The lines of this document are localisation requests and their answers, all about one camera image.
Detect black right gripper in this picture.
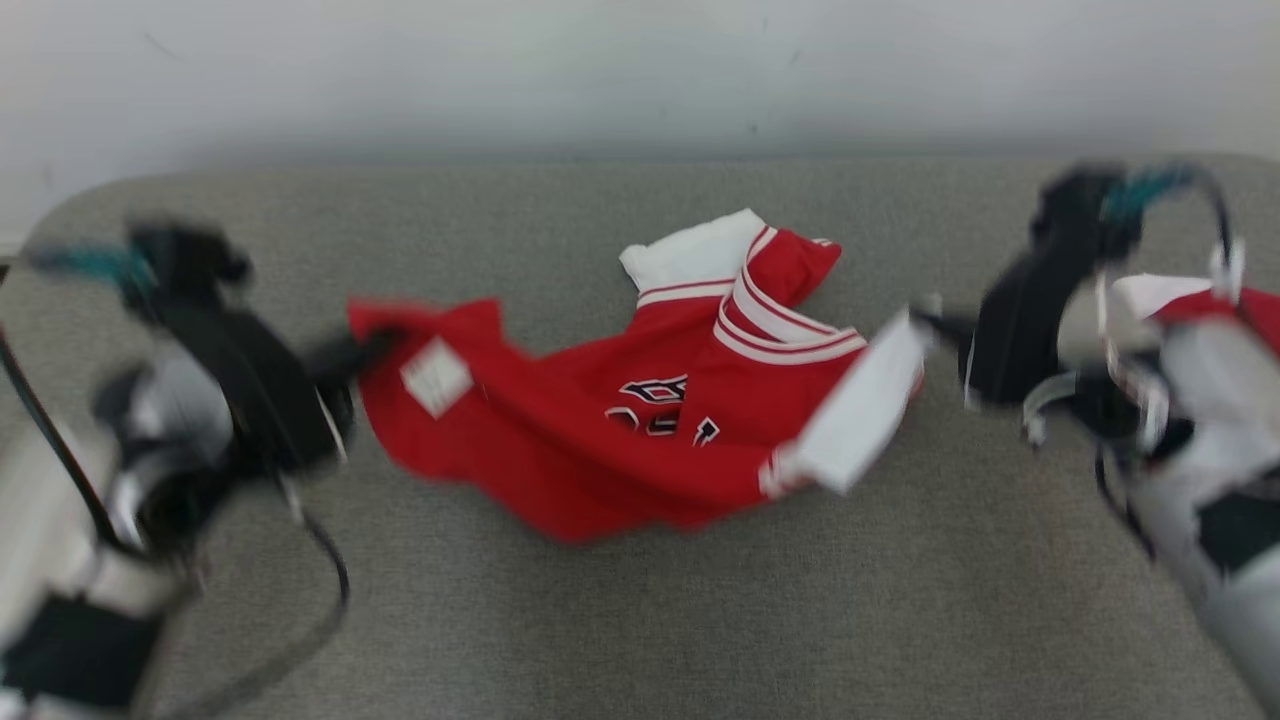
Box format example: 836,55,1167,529
905,240,1101,411

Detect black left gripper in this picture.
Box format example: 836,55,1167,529
140,290,399,476

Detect red basketball jersey white trim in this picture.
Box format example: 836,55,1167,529
347,208,936,544

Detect red shorts with white stripes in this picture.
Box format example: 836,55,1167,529
1110,273,1280,351

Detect grey fabric sofa cushion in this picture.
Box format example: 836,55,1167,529
0,155,1280,720

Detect black cable with green plug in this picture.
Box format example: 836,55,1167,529
1105,165,1246,301
0,245,351,720

